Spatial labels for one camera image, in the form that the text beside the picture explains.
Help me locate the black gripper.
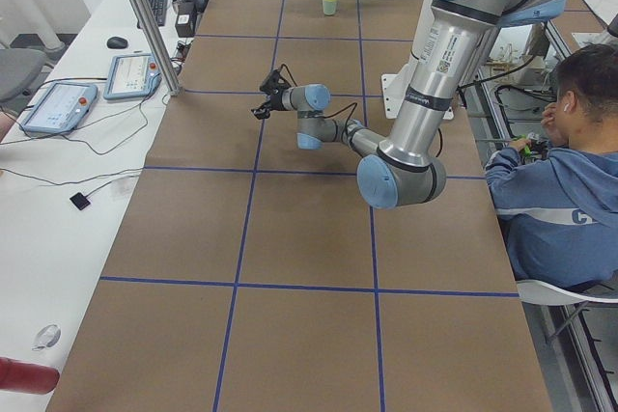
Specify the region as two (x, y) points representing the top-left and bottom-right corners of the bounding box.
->
(251, 90), (285, 119)

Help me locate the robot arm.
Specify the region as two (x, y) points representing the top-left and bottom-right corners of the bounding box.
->
(252, 0), (566, 208)

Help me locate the green plastic cup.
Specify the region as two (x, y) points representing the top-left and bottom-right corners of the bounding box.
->
(322, 0), (337, 16)

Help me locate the black box with label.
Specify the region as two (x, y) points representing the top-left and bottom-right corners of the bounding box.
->
(175, 1), (197, 38)

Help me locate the far teach pendant tablet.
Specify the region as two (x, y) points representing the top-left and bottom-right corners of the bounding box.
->
(103, 54), (161, 100)

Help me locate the teach pendant tablet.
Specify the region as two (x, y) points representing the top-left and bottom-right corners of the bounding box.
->
(20, 82), (98, 135)
(103, 54), (161, 100)

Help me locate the black keyboard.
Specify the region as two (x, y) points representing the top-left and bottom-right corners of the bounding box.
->
(148, 0), (168, 26)

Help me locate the black computer mouse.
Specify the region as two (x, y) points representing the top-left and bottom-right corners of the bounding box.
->
(106, 36), (128, 49)

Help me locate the near teach pendant tablet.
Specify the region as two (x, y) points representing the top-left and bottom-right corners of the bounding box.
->
(20, 82), (98, 135)

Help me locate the small black square pad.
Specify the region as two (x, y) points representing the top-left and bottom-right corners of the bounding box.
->
(70, 192), (91, 210)

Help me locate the grey office chair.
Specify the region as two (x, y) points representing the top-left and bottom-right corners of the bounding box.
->
(1, 48), (48, 102)

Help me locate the person in blue hoodie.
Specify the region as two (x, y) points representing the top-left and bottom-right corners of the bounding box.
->
(486, 44), (617, 291)

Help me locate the clear plastic wrapper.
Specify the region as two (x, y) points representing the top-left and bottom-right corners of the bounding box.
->
(31, 324), (62, 351)

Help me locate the white chair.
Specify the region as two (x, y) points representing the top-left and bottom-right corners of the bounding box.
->
(515, 277), (618, 346)

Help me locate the red cylinder bottle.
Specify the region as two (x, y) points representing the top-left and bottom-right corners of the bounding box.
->
(1, 357), (60, 395)

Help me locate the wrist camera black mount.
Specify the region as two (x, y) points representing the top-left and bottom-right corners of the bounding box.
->
(259, 63), (296, 95)

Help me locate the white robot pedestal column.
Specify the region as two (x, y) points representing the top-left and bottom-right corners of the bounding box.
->
(381, 50), (461, 119)

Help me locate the aluminium frame post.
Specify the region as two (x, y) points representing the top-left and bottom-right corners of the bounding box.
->
(129, 0), (182, 96)

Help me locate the green handled tool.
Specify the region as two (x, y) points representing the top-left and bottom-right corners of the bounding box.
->
(519, 134), (538, 158)

